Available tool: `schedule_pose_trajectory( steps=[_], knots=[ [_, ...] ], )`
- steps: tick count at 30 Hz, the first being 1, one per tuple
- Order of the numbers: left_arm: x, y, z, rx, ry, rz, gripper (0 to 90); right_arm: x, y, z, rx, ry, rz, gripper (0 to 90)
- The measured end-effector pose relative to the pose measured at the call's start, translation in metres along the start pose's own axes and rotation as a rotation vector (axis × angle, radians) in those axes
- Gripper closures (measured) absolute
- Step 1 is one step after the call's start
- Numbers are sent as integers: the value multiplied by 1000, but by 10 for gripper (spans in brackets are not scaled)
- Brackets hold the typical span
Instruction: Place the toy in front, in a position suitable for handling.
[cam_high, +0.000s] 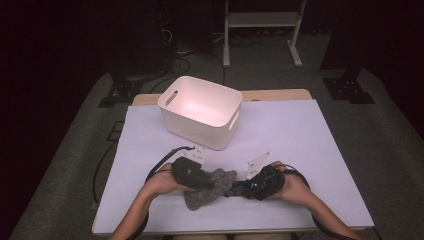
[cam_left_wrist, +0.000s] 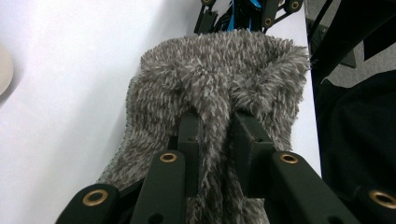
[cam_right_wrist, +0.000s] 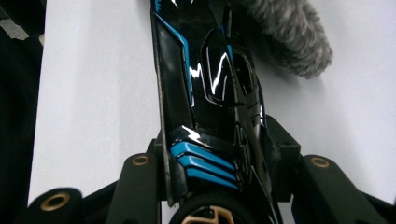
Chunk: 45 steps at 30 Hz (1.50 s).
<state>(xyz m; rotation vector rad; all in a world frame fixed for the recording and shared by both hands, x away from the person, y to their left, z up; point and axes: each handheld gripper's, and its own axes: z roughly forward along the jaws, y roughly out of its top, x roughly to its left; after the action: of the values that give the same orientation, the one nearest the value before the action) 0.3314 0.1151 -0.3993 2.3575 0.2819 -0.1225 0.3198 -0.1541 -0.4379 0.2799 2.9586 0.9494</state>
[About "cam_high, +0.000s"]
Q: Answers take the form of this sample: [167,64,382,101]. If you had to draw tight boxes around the thin black floor cable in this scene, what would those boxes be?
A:
[92,139,119,205]

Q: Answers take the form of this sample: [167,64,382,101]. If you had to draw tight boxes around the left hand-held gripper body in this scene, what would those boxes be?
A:
[170,146,217,190]

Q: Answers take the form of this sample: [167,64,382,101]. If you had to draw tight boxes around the person's right hand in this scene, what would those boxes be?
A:
[268,160,316,209]

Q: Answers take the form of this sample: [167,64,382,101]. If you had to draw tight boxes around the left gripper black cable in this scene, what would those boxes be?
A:
[126,145,197,240]

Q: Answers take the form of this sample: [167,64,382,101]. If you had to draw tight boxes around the black stand base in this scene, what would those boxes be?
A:
[97,74,144,108]
[322,77,376,105]

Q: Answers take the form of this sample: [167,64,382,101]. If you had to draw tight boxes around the black floor socket frame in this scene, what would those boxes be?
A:
[106,120,125,142]

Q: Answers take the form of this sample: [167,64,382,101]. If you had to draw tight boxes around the wooden table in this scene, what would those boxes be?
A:
[91,88,376,236]

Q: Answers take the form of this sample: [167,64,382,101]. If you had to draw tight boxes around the gray fuzzy cloth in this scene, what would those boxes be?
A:
[182,168,238,212]

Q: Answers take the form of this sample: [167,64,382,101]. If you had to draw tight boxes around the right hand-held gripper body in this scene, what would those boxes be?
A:
[245,151,287,202]

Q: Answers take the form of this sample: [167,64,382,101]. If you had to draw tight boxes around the person's left hand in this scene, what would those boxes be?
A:
[145,162,198,198]

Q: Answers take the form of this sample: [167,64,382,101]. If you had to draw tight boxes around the white plastic bin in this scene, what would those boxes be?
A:
[157,75,243,152]

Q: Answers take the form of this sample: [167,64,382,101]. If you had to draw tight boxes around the white metal stand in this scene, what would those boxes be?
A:
[222,0,308,69]

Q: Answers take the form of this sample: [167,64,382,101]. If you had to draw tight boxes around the white table sheet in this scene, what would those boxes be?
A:
[93,99,375,234]

